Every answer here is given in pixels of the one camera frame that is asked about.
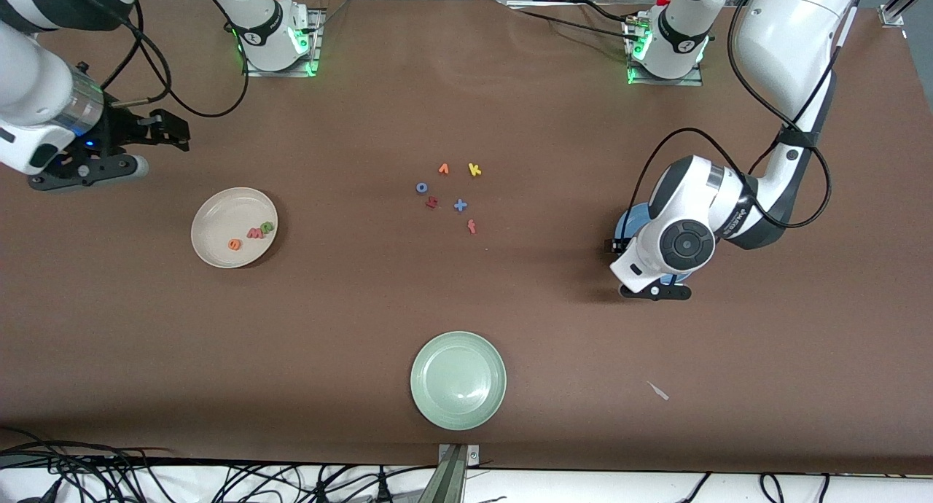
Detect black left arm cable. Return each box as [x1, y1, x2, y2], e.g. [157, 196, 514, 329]
[628, 0, 868, 231]

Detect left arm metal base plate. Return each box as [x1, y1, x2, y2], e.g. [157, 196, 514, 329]
[625, 15, 705, 87]

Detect green round plate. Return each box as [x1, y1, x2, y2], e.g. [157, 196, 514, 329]
[410, 331, 507, 431]

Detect beige round plate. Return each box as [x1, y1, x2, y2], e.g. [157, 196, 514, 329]
[191, 187, 279, 269]

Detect grey metal table bracket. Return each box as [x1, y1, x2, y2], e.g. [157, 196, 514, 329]
[436, 443, 482, 503]

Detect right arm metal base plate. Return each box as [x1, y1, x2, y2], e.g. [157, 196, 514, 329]
[243, 7, 322, 78]

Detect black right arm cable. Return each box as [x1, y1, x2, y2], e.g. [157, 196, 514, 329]
[102, 0, 251, 120]

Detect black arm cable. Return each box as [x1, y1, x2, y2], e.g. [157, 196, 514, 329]
[102, 0, 251, 120]
[628, 0, 868, 231]

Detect blue round plate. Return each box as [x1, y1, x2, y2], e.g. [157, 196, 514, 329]
[614, 202, 698, 285]

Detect brown table cover sheet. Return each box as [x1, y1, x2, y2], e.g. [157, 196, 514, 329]
[0, 0, 933, 476]

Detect black base power cable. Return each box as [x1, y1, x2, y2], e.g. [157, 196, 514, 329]
[510, 0, 646, 43]

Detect black floor cable tangle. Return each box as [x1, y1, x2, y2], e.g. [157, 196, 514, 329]
[0, 426, 438, 503]

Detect aluminium frame corner bracket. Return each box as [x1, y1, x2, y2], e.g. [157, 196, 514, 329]
[878, 0, 933, 28]

